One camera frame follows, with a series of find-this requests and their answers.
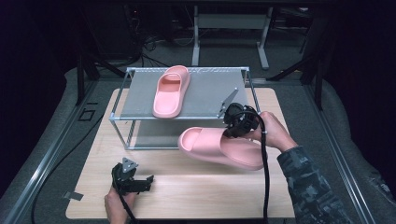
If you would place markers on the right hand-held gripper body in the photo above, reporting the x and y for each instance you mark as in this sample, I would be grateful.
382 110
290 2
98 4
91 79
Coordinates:
241 119

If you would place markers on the pink foam slipper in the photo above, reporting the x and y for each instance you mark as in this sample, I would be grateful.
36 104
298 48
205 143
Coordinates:
218 146
171 91

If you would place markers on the person's left hand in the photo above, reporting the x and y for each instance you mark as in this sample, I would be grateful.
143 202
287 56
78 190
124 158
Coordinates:
116 207

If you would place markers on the black metal stand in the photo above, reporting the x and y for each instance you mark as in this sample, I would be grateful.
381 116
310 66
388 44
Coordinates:
81 77
317 81

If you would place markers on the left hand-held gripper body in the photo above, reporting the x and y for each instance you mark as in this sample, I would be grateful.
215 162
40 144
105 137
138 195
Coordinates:
126 180

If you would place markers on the grey tape piece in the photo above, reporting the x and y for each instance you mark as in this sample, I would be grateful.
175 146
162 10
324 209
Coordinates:
73 196

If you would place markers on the grey two-tier shoe rack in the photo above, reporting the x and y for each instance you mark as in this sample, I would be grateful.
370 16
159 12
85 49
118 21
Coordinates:
205 90

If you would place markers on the aluminium floor rail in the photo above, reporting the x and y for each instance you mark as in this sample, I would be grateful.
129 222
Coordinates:
46 165
339 146

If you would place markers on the grey metal desk frame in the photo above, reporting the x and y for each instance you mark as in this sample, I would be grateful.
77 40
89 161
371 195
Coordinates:
230 21

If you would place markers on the person's right hand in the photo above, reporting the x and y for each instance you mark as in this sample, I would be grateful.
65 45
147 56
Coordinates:
275 130

